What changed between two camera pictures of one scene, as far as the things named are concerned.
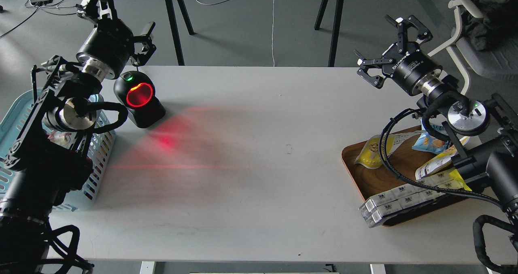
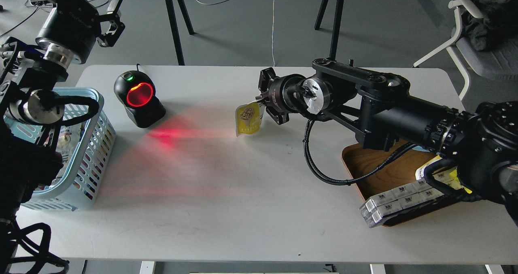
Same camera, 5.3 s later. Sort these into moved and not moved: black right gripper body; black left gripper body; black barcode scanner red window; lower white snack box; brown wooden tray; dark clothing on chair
Moved: black left gripper body; black right gripper body
Not moved: black barcode scanner red window; dark clothing on chair; brown wooden tray; lower white snack box
